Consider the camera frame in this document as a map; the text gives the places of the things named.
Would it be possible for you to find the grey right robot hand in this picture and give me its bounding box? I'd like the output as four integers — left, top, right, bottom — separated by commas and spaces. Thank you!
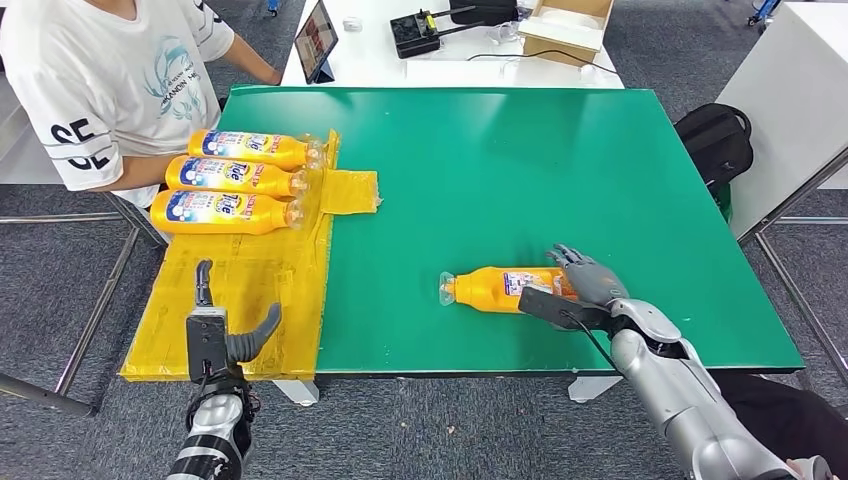
545, 243, 631, 309

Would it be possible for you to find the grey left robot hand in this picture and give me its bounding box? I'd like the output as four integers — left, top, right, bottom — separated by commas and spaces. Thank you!
193, 258, 284, 364

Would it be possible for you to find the orange detergent bottle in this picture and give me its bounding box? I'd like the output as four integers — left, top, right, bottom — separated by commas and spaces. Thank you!
149, 190, 307, 236
438, 266, 579, 315
188, 129, 326, 171
164, 154, 311, 199

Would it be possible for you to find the yellow taped cardboard board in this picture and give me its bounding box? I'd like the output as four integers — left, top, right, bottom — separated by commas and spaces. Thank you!
120, 130, 380, 384

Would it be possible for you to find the white table foot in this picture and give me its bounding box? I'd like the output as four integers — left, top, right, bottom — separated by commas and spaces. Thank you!
567, 374, 625, 403
272, 378, 321, 407

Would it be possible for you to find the black backpack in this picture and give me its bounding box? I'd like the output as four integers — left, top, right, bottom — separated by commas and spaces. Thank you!
674, 102, 755, 200

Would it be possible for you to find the person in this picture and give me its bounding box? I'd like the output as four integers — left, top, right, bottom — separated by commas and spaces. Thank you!
0, 0, 284, 210
712, 370, 848, 480

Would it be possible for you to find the open cardboard box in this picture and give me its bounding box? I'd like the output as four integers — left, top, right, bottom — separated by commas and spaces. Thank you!
517, 0, 615, 68

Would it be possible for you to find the clear plastic wrapper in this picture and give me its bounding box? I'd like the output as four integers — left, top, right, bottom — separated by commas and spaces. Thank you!
488, 21, 527, 46

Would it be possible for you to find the black bag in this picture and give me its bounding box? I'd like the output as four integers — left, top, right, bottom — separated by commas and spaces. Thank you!
449, 0, 520, 26

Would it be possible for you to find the black controller with antennas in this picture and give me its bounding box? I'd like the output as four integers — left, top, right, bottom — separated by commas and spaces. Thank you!
389, 5, 476, 60

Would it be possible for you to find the white table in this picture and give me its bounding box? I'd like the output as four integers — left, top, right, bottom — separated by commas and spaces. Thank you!
280, 0, 625, 89

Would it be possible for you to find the black tablet on stand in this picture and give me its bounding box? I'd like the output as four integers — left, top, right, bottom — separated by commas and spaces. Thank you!
294, 0, 339, 85

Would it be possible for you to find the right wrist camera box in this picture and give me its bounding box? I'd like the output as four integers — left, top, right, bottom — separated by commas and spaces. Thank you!
517, 284, 614, 333

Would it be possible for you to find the grey metal frame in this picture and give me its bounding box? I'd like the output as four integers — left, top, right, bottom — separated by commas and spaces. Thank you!
0, 211, 167, 420
735, 142, 848, 386

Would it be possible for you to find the black cable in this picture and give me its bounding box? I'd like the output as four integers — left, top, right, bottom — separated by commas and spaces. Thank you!
465, 50, 619, 74

